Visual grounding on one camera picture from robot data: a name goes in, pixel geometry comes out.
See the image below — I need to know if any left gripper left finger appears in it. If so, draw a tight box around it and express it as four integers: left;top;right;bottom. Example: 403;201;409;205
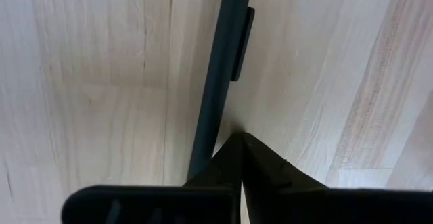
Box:
60;131;244;224

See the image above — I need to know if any black click pen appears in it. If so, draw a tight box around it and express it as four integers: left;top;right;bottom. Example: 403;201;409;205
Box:
187;0;256;181

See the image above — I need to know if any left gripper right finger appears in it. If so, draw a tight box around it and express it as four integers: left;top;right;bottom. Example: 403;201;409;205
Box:
242;131;433;224

